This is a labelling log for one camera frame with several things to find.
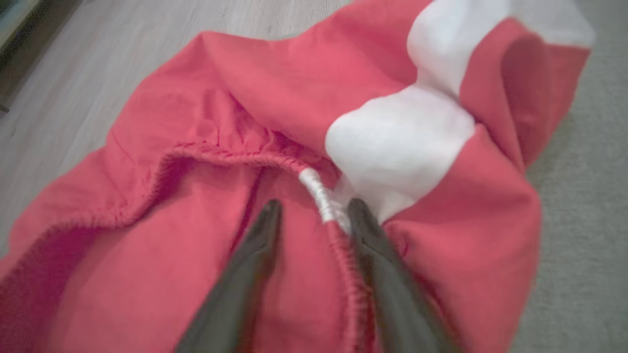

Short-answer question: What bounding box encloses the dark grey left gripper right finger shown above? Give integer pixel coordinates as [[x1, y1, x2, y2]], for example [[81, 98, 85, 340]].
[[346, 198, 459, 353]]

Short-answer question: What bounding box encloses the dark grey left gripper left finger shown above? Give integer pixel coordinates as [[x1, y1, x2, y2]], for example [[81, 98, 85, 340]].
[[174, 199, 284, 353]]

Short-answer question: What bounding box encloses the red and white garment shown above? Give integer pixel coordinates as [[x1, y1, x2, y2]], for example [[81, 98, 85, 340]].
[[0, 0, 597, 353]]

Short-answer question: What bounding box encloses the grey fabric sofa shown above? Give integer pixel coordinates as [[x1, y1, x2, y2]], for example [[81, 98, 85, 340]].
[[508, 0, 628, 353]]

